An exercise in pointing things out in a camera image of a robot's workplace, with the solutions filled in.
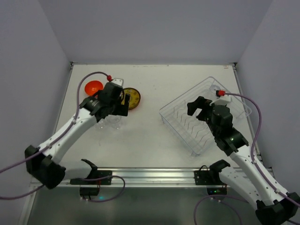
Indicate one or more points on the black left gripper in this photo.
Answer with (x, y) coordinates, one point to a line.
(121, 106)

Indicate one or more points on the dark olive plastic plate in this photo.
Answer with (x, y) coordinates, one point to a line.
(135, 97)

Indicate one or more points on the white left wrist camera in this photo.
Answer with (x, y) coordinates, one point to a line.
(118, 81)

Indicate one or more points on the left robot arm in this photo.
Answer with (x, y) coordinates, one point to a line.
(44, 162)

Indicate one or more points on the white wire dish rack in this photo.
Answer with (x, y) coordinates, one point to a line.
(197, 135)

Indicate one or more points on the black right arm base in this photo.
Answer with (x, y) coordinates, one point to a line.
(209, 176)

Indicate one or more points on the clear plastic cup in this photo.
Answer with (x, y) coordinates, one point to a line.
(114, 121)
(213, 88)
(100, 125)

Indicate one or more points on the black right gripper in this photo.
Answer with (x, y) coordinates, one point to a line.
(204, 109)

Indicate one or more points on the orange plastic bowl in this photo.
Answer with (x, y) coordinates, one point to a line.
(92, 87)

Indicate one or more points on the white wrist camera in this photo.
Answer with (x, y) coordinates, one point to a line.
(222, 98)
(118, 81)

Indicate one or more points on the aluminium mounting rail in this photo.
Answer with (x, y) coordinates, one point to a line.
(138, 177)

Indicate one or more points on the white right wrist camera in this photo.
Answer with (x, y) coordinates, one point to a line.
(222, 98)

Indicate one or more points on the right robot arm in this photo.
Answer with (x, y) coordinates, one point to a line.
(273, 204)

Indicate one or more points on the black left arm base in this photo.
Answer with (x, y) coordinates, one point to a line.
(87, 173)

